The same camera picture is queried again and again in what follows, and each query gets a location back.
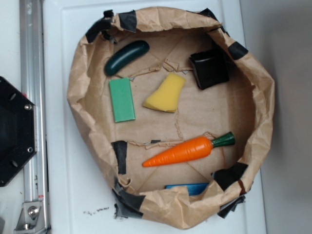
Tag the brown paper bag tray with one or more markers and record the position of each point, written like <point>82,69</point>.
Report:
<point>244,105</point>

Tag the metal corner bracket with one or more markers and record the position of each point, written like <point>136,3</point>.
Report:
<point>32,219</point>

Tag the aluminium extrusion rail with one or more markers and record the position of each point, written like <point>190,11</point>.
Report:
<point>32,85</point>

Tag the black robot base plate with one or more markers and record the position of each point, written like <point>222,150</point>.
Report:
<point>17,131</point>

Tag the white tray board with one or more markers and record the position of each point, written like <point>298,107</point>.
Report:
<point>81,202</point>

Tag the blue rectangular block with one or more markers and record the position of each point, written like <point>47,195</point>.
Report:
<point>193,188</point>

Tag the yellow sponge piece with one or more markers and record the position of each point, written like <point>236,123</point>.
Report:
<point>166,97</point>

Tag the green rectangular block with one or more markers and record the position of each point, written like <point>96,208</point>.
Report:
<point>122,100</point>

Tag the dark green toy cucumber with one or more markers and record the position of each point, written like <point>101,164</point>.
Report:
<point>125,55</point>

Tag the orange toy carrot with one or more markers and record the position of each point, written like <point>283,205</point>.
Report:
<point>193,149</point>

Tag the black square block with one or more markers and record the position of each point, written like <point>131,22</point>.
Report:
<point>209,68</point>

